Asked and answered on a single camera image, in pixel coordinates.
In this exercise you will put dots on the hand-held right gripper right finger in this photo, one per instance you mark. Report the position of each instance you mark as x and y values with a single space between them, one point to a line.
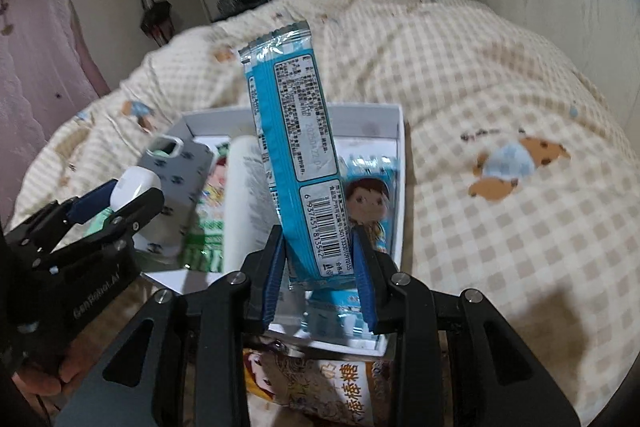
367 282

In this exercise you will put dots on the person's left hand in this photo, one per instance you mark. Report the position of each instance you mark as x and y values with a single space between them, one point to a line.
50 379

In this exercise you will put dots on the orange brown candy packet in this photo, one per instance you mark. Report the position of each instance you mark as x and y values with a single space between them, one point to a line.
325 387

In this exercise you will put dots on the pink lace curtain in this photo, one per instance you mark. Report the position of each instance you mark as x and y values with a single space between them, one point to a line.
35 82

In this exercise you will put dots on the grey patterned phone case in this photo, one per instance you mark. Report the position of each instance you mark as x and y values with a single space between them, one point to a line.
185 187

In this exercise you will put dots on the green candy packet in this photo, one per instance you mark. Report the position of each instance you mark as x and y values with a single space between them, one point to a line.
207 232

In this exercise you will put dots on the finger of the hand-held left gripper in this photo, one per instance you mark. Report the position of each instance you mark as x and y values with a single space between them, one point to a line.
142 209
92 204

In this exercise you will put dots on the white cream tube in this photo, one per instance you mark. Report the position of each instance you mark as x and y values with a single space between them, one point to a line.
245 207

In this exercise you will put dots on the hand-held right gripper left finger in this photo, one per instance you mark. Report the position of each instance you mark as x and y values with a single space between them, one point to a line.
272 282

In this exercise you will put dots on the small white plastic case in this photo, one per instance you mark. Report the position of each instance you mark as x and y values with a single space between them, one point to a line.
132 187

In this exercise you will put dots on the blue candy packet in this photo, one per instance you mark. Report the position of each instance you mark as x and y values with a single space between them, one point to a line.
372 202
295 132

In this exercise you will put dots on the white shallow box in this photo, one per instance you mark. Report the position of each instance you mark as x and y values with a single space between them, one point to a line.
370 122

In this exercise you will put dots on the checkered printed blanket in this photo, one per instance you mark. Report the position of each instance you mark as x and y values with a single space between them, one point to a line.
500 107

